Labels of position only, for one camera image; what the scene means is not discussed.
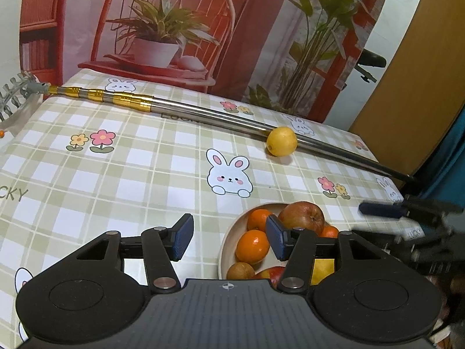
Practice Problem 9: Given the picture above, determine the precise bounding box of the orange wooden board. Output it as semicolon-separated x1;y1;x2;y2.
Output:
350;0;464;176

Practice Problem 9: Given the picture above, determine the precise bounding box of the teal fabric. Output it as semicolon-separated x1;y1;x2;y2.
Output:
401;110;465;208

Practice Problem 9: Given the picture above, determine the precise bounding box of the orange tangerine one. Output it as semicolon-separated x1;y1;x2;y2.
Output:
247;209;272;232

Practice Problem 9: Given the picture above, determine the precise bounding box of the dark red apple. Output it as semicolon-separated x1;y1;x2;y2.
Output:
253;266;285;289

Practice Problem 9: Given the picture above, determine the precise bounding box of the brownish red apple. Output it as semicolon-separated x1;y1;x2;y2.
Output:
278;201;326;235

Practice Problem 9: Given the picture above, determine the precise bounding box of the metal telescopic pole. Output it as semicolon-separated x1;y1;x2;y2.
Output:
0;71;416;183

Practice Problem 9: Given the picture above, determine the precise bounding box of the orange tangerine two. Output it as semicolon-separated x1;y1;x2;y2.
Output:
320;225;339;238

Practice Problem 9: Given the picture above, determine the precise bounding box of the yellow lemon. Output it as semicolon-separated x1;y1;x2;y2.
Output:
266;127;298;157
310;259;335;286

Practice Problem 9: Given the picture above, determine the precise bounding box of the orange tangerine four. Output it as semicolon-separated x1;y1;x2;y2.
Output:
235;229;269;265

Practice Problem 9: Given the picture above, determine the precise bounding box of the beige round plate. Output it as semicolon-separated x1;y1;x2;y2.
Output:
217;202;287;279

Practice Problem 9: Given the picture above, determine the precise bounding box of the black exercise equipment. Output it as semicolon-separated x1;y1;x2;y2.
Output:
354;49;387;83

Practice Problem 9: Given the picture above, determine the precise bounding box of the printed room backdrop poster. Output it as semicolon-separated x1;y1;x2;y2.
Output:
19;0;385;122

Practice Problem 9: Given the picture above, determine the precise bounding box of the small kiwi fruit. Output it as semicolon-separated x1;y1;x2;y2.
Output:
226;261;255;280

